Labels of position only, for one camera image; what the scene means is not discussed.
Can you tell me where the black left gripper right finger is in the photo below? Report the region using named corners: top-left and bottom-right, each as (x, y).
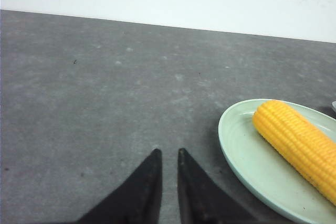
top-left (177, 148), bottom-right (256, 223)

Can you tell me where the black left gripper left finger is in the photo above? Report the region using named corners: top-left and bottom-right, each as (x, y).
top-left (76, 148), bottom-right (163, 223)

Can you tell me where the yellow corn cob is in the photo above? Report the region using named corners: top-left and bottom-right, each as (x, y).
top-left (252, 100), bottom-right (335, 204)

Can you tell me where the light green plate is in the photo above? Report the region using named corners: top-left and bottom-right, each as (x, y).
top-left (218, 99), bottom-right (335, 223)

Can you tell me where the silver digital kitchen scale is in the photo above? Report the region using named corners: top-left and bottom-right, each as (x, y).
top-left (332, 101), bottom-right (336, 112)

